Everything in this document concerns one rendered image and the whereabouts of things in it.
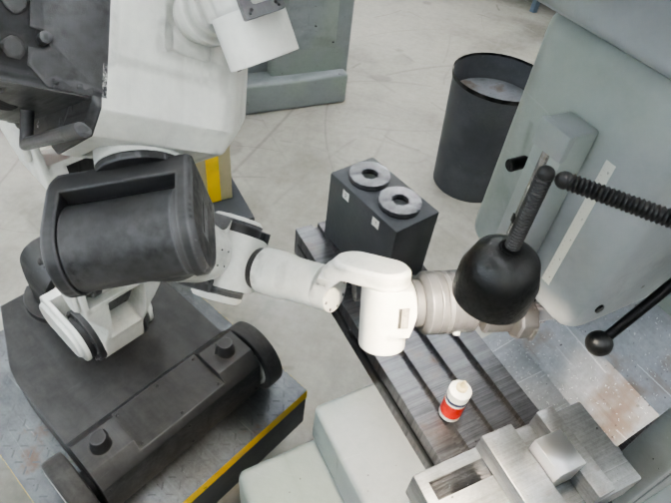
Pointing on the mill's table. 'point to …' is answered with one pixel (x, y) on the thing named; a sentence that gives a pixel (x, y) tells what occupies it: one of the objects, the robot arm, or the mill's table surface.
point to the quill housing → (634, 153)
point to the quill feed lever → (601, 344)
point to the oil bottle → (455, 400)
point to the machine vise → (599, 446)
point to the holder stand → (378, 215)
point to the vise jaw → (516, 468)
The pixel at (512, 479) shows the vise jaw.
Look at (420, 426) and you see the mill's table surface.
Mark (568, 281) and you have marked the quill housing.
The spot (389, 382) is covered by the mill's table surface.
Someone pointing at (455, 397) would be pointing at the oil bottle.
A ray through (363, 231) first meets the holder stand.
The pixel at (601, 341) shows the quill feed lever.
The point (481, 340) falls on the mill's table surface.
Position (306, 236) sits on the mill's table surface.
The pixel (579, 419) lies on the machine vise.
